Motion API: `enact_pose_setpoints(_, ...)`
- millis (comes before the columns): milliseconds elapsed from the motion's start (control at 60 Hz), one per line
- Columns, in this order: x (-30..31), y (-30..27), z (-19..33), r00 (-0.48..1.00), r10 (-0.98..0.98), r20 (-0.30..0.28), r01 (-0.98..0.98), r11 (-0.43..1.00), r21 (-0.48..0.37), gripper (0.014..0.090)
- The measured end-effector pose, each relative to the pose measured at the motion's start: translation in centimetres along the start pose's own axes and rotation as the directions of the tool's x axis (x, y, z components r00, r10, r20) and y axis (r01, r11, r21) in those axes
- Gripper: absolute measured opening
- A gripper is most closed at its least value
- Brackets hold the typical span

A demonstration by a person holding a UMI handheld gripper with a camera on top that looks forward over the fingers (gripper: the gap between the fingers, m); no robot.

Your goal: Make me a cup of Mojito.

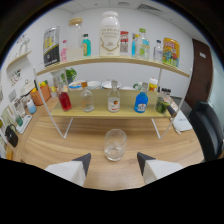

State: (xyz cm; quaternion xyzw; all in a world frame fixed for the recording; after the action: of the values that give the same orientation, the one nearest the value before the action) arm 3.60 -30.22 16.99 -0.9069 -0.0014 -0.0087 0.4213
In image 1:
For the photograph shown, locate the clear cup of limes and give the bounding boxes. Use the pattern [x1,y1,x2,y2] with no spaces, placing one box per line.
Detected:
[155,94,173,115]

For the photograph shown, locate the clear bottle with white cap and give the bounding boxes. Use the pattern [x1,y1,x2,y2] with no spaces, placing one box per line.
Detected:
[107,79,121,113]

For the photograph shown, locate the silver black soda water can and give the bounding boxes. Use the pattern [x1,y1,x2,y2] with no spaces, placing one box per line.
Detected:
[42,26,61,67]

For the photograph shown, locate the white tray with teal cup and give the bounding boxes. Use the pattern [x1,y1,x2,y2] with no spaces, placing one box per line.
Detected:
[15,114,33,135]

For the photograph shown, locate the clear drinking glass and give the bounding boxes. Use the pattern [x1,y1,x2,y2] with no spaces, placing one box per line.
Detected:
[104,128,128,162]

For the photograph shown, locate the white pouch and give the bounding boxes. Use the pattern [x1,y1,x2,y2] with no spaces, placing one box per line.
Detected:
[171,109,194,133]

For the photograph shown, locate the black chair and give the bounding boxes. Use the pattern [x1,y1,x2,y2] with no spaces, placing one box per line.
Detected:
[188,100,224,163]

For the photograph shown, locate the black handbag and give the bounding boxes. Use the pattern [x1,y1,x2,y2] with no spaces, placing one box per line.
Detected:
[4,123,20,148]

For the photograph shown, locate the blue liquid glass bottle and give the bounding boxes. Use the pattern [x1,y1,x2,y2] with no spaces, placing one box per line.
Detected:
[133,82,150,114]

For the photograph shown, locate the red liquid glass bottle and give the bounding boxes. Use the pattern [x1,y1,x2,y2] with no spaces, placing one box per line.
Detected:
[57,83,73,112]

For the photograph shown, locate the clear bottle with orange cap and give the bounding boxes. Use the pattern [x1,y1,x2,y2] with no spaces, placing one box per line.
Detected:
[80,81,95,113]

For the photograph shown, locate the white and blue jar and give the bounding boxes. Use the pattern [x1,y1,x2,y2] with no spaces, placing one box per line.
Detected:
[26,98,38,115]

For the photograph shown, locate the orange basket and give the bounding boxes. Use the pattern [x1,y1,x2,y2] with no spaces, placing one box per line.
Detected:
[29,83,52,107]

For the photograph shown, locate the white bottle with red cap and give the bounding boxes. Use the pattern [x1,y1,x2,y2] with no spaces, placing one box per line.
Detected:
[148,77,159,93]

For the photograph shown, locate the blue rimmed bowl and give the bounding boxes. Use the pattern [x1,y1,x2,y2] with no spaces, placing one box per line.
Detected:
[68,79,87,92]

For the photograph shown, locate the small white bowl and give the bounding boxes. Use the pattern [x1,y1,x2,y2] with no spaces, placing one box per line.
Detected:
[87,80,102,90]

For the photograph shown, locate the wide white bowl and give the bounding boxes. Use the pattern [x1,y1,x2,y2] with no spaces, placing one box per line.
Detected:
[101,79,122,90]

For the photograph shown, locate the green potted plant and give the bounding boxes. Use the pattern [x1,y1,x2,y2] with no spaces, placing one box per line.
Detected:
[60,67,78,84]

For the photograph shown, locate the brown door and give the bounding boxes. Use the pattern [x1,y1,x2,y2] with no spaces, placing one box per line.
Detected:
[184,39,214,109]

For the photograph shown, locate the clear bottle with blue cap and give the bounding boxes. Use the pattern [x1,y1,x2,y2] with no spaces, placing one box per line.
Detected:
[153,39,164,63]

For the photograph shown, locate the small pink bottle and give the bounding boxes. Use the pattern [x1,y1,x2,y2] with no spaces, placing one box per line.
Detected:
[60,39,68,63]

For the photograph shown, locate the yellow printed can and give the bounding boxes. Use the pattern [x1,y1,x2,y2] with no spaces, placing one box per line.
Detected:
[162,37,181,68]

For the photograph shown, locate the clear bottle with green cap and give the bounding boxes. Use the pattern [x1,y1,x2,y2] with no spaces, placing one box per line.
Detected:
[135,28,150,61]

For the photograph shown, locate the small teal bottle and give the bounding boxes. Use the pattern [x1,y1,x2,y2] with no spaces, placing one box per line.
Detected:
[81,33,92,58]

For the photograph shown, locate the glass jar with cork lid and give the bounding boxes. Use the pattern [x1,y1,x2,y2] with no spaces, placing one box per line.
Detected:
[66,17,84,62]

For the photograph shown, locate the large white bottle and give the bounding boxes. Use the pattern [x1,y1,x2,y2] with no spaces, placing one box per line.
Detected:
[99,10,121,57]

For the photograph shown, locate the ceiling air vent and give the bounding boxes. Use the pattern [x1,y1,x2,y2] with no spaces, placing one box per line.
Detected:
[137,3,163,13]

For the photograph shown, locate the white frame wooden shelf rack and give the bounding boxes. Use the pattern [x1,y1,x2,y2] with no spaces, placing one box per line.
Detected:
[32,54,194,140]

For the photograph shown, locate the wooden wall shelf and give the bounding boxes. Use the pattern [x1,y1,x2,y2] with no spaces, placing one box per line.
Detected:
[6,49,33,69]

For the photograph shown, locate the red wall poster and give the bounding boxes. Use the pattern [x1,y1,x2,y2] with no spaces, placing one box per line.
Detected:
[119,30,130,55]

